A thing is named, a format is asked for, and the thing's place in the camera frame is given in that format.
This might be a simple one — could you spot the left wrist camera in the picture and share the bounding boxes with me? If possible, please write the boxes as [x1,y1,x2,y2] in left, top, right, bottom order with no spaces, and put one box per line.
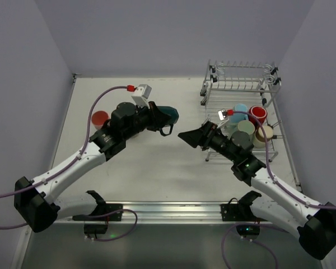
[132,84,152,108]

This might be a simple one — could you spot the red mug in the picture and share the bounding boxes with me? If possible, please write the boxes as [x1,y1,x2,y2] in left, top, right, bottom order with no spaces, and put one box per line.
[248,105,268,126]

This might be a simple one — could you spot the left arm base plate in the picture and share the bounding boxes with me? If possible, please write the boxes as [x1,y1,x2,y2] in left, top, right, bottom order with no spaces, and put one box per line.
[72,203,123,222]

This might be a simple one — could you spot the dark green mug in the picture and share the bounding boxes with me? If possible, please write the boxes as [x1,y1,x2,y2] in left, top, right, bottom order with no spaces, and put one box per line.
[158,106,179,137]

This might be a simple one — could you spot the light blue mug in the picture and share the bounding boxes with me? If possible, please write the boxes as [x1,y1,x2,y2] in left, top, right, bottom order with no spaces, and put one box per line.
[228,104,248,124]

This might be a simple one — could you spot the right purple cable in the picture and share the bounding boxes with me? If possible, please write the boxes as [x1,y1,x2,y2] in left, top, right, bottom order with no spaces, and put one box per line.
[221,109,336,269]

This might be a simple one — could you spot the cream small cup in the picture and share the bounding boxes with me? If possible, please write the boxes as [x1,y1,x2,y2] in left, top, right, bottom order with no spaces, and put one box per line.
[253,126,274,149]

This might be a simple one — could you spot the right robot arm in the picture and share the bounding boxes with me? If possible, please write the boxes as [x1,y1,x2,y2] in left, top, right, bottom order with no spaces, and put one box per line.
[178,121,336,260]

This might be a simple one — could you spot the beige tall cup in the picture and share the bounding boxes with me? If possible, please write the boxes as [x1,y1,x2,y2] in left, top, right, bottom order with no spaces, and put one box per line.
[130,133,140,139]

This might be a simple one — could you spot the pink cup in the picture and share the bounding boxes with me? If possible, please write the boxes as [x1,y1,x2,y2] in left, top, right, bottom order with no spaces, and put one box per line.
[91,110,110,130]

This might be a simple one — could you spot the metal dish rack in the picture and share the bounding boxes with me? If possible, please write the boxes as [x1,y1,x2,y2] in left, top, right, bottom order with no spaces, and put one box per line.
[199,59,291,163]

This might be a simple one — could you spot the aluminium mounting rail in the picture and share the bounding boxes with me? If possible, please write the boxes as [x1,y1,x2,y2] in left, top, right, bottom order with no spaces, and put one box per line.
[25,200,320,225]

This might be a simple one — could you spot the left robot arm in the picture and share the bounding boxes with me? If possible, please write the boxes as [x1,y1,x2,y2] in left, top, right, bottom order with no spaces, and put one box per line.
[14,101,179,233]

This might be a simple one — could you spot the light green mug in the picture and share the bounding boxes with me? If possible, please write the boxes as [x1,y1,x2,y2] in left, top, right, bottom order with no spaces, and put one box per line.
[226,120,255,138]

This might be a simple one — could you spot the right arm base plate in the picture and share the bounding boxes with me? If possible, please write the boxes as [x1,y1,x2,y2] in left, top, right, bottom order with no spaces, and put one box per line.
[220,198,258,221]

